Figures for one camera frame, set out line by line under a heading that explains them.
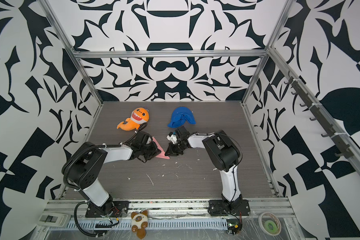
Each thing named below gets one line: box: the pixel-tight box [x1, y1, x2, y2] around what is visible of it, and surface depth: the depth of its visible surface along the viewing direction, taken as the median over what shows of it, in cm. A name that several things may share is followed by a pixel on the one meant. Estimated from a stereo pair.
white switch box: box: [37, 211, 71, 227], surface depth 70 cm
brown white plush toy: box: [131, 210, 148, 240], surface depth 70 cm
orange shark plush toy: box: [117, 107, 150, 131], surface depth 104 cm
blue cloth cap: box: [167, 106, 197, 128], surface depth 107 cm
